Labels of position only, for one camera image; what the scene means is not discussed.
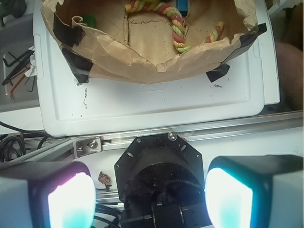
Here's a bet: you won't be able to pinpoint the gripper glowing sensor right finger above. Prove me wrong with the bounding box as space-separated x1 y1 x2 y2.
205 154 304 228

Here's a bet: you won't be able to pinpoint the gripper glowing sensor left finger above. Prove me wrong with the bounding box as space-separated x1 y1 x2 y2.
0 161 96 228

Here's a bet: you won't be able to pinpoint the multicolored twisted rope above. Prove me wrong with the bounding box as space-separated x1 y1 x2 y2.
125 0 225 54

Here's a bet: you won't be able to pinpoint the crumpled white paper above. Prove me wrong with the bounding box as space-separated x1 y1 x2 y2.
25 46 37 77

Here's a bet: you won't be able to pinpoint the black hex keys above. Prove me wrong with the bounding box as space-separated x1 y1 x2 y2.
1 50 36 92

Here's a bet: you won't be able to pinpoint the brown paper bag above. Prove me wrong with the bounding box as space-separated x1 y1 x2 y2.
41 0 263 84

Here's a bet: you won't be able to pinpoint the green plastic block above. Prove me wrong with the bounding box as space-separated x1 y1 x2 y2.
82 14 96 29

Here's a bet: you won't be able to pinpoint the blue plastic block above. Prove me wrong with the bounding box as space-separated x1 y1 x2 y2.
176 0 188 12

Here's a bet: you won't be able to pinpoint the aluminium extrusion rail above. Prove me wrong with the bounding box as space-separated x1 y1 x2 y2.
0 111 304 168

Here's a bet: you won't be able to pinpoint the black cables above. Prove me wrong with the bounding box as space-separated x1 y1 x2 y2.
0 121 52 163

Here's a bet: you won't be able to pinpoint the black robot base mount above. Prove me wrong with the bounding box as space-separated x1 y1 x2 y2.
114 134 211 228

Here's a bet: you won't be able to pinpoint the orange handled hex key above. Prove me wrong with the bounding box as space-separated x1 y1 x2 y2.
9 70 27 100

